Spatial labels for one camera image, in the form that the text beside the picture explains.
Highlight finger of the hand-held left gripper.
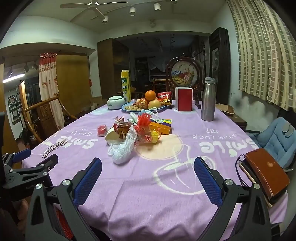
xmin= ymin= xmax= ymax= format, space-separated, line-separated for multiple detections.
xmin=2 ymin=148 xmax=31 ymax=165
xmin=2 ymin=153 xmax=59 ymax=193

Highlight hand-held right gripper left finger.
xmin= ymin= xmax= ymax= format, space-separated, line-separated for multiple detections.
xmin=25 ymin=157 xmax=103 ymax=241

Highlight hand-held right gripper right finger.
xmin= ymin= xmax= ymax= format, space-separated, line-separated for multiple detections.
xmin=194 ymin=156 xmax=271 ymax=241

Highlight red plastic mesh basket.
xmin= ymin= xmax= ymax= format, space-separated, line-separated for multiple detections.
xmin=53 ymin=204 xmax=75 ymax=240

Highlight clear cup with red wrapper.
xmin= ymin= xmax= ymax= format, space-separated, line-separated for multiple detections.
xmin=97 ymin=125 xmax=109 ymax=138

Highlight orange box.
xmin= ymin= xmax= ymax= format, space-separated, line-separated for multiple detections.
xmin=149 ymin=122 xmax=173 ymax=135

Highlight person's left hand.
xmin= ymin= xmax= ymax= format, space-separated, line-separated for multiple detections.
xmin=10 ymin=199 xmax=31 ymax=232

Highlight eyeglasses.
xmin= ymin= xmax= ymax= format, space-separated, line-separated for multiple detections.
xmin=42 ymin=140 xmax=68 ymax=159

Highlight crumpled white plastic bag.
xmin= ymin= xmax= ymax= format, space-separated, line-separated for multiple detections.
xmin=107 ymin=126 xmax=139 ymax=165

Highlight curved-back wooden chair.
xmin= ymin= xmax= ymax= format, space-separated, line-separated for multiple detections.
xmin=22 ymin=96 xmax=79 ymax=144

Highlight purple printed tablecloth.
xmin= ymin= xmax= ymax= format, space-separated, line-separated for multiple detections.
xmin=21 ymin=100 xmax=288 ymax=241

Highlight gift bag with checkered ribbon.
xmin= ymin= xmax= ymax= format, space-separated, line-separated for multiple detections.
xmin=113 ymin=116 xmax=135 ymax=141

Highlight brown leather case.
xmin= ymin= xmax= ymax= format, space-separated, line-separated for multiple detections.
xmin=236 ymin=148 xmax=290 ymax=209

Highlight floral red-trimmed curtain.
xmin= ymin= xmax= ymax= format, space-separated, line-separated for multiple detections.
xmin=38 ymin=53 xmax=65 ymax=130

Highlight wooden side table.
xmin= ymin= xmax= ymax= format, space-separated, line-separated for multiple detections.
xmin=215 ymin=103 xmax=248 ymax=130

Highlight red net bag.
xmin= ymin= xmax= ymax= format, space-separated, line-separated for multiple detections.
xmin=134 ymin=113 xmax=158 ymax=144

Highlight fluorescent tube lamp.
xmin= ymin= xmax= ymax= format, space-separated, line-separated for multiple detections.
xmin=2 ymin=73 xmax=26 ymax=83

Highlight blue oval plate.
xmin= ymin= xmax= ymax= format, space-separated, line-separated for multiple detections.
xmin=121 ymin=101 xmax=167 ymax=113

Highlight stainless steel bottle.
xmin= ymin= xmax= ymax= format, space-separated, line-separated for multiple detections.
xmin=201 ymin=77 xmax=216 ymax=121

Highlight white ceramic lidded jar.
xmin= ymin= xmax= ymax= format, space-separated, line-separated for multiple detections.
xmin=107 ymin=95 xmax=125 ymax=110

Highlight blue cushioned chair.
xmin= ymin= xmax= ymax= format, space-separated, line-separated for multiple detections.
xmin=245 ymin=117 xmax=296 ymax=172

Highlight red and white box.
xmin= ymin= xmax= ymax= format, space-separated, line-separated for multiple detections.
xmin=175 ymin=87 xmax=193 ymax=112

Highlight blue face mask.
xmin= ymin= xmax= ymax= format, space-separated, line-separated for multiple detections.
xmin=129 ymin=108 xmax=161 ymax=121

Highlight yellow carton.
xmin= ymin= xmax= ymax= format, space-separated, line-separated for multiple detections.
xmin=121 ymin=70 xmax=132 ymax=103

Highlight round embroidered table screen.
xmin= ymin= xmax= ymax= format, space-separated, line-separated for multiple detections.
xmin=165 ymin=57 xmax=204 ymax=109

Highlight tall dark wooden cabinet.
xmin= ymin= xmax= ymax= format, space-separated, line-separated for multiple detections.
xmin=97 ymin=38 xmax=130 ymax=102

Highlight striped beige curtain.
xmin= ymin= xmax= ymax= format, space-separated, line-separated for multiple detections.
xmin=225 ymin=0 xmax=296 ymax=111

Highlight white ceiling fan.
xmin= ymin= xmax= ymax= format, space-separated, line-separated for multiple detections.
xmin=60 ymin=0 xmax=128 ymax=20

